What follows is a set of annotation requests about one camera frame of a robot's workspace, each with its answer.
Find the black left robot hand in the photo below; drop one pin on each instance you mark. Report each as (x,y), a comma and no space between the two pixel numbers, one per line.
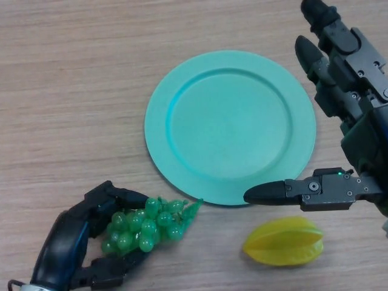
(60,242)

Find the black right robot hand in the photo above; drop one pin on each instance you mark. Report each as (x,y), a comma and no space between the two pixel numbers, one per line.
(366,136)

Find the green grapes bunch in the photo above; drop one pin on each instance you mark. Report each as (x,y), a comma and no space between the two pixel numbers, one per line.
(145,227)

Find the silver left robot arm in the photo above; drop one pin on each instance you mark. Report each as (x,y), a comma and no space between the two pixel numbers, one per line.
(33,288)

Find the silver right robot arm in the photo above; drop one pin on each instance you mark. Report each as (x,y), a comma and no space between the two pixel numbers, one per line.
(385,228)

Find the green round plate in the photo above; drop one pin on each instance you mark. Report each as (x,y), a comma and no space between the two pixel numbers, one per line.
(230,127)

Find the yellow starfruit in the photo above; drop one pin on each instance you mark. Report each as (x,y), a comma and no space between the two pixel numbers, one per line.
(283,242)

